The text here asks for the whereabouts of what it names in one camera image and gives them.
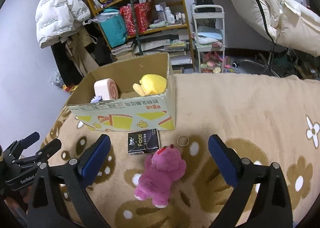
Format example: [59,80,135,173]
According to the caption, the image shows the black Face tissue pack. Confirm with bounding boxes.
[127,129,161,155]

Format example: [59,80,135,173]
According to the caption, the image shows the yellow plush toy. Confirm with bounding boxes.
[132,74,167,97]

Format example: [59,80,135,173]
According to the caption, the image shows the green pole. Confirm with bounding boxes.
[130,0,143,56]

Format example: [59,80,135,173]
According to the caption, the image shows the pink bear plush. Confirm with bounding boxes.
[134,144,187,208]

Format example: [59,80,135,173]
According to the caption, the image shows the beige coat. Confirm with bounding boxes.
[65,26,99,77]

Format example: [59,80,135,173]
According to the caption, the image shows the red gift bag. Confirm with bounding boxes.
[120,2,152,36]

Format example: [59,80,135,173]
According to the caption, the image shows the stack of books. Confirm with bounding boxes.
[111,34,193,66]

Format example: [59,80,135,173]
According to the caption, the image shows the white rolling cart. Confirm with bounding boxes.
[190,4,226,73]

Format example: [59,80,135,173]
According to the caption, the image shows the cardboard box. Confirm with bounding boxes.
[67,53,176,132]

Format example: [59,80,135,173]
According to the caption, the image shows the office chair base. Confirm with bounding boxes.
[231,45,281,78]

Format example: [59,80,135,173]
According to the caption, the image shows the white duvet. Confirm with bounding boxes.
[231,0,319,57]

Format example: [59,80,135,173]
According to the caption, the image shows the white haired purple plush doll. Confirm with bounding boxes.
[90,95,103,104]

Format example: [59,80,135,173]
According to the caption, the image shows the teal bag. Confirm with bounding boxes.
[98,8,128,48]

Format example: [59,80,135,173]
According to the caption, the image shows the wooden bookshelf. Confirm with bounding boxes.
[86,0,195,69]

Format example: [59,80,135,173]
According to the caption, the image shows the white puffer jacket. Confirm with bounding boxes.
[35,0,91,48]

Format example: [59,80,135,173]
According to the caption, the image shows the metal key ring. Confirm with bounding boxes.
[177,135,190,147]

